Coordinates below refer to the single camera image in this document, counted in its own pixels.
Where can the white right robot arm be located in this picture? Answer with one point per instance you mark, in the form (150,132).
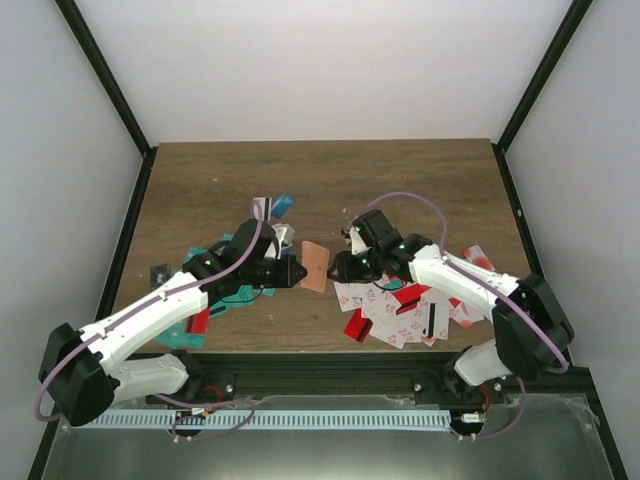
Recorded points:
(475,290)

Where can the white floral VIP card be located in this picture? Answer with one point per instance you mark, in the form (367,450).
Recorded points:
(350,295)

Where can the pink leather card holder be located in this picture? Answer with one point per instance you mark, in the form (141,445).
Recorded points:
(315,259)

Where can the teal card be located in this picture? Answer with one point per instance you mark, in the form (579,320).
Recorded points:
(176,338)

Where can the white card with stripe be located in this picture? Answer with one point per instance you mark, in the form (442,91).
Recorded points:
(261,208)

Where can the red card with stripe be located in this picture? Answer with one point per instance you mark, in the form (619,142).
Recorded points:
(358,326)

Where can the black membership card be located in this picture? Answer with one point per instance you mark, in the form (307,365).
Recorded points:
(159,274)

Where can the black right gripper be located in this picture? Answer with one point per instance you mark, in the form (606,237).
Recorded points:
(347,272)

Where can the light blue slotted rail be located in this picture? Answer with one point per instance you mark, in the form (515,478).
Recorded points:
(396,420)

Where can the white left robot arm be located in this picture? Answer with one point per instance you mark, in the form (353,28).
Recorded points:
(135,325)

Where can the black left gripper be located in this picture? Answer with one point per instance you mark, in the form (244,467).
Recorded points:
(287,281)

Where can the white red corner card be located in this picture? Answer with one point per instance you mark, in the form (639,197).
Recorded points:
(476,256)

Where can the black aluminium frame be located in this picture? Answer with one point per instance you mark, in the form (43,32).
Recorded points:
(285,374)

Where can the blue card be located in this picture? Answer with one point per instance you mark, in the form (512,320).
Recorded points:
(280,205)

